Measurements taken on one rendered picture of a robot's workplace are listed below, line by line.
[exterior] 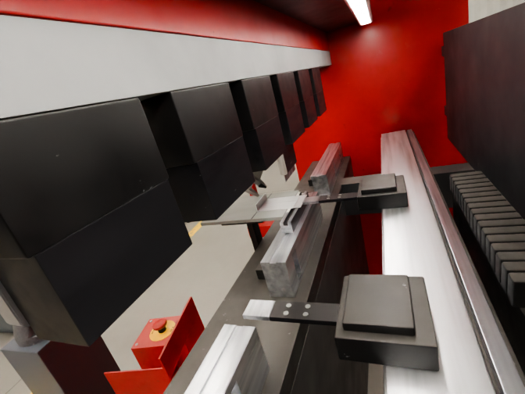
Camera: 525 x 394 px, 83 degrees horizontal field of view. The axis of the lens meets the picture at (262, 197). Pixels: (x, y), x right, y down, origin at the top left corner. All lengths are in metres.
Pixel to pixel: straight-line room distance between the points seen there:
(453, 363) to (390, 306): 0.08
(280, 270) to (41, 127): 0.52
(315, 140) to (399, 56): 0.54
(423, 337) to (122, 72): 0.41
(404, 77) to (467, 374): 1.35
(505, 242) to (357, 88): 1.19
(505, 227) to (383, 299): 0.23
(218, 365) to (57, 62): 0.41
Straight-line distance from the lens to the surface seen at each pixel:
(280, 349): 0.61
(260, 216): 0.81
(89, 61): 0.30
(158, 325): 0.91
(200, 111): 0.40
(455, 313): 0.49
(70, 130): 0.27
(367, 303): 0.42
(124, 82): 0.32
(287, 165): 0.77
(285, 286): 0.69
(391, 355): 0.41
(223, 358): 0.50
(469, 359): 0.44
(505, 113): 0.88
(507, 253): 0.51
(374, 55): 1.59
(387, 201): 0.75
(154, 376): 0.82
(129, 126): 0.31
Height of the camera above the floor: 1.32
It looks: 19 degrees down
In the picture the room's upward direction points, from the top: 15 degrees counter-clockwise
